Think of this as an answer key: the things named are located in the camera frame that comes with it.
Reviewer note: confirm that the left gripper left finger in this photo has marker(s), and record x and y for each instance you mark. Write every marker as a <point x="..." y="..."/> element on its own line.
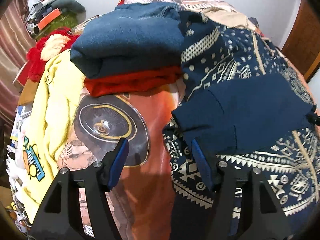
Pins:
<point x="59" y="216"/>

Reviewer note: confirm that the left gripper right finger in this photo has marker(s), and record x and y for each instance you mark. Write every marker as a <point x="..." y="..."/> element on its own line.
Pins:
<point x="261" y="215"/>

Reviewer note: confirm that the navy patterned hooded jacket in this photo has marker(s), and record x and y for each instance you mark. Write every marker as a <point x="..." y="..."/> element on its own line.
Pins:
<point x="241" y="95"/>

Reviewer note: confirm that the brown wooden door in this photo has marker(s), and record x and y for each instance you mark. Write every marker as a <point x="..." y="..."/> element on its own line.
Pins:
<point x="302" y="45"/>

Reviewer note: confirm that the printed bed cover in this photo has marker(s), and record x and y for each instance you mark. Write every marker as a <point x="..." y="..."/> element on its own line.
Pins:
<point x="160" y="194"/>

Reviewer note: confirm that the yellow printed t-shirt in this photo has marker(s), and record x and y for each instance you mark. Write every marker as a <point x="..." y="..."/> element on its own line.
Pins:
<point x="54" y="108"/>

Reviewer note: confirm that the red box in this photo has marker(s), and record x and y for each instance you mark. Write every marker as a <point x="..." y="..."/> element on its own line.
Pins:
<point x="22" y="76"/>

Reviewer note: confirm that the folded red garment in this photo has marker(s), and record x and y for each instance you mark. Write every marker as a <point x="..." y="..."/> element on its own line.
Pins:
<point x="140" y="81"/>

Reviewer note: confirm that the red plush toy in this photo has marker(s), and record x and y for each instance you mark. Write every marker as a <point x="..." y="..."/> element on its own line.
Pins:
<point x="46" y="48"/>

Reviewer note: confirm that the striped pink curtain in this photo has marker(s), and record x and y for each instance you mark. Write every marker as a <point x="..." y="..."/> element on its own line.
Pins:
<point x="15" y="43"/>

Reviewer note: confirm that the folded blue jeans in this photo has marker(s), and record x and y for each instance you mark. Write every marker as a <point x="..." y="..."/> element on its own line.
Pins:
<point x="131" y="38"/>

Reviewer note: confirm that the orange box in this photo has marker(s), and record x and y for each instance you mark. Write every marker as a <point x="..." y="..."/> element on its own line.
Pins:
<point x="48" y="18"/>

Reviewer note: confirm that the grey pillow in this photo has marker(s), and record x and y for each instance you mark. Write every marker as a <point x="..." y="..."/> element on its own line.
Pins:
<point x="71" y="6"/>

